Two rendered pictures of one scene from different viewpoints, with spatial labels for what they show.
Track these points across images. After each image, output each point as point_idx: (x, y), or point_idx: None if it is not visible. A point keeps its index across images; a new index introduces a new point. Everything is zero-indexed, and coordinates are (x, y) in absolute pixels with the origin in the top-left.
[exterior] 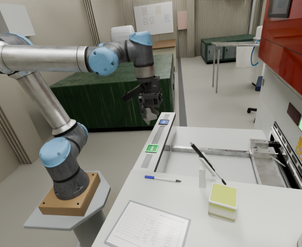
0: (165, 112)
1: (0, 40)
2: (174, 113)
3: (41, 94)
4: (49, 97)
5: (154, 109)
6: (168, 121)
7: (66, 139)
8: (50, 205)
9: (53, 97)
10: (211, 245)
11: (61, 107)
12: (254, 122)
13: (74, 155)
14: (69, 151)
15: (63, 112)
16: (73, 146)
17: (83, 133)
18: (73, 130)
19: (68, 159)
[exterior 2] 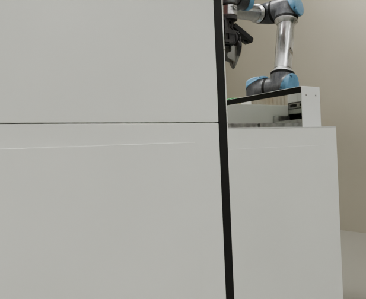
0: (313, 86)
1: (269, 2)
2: (296, 86)
3: (276, 40)
4: (277, 43)
5: (230, 51)
6: (276, 89)
7: (260, 77)
8: None
9: (279, 43)
10: None
11: (280, 53)
12: (228, 147)
13: (254, 90)
14: (250, 83)
15: (278, 57)
16: (258, 83)
17: (278, 81)
18: (271, 73)
19: (247, 89)
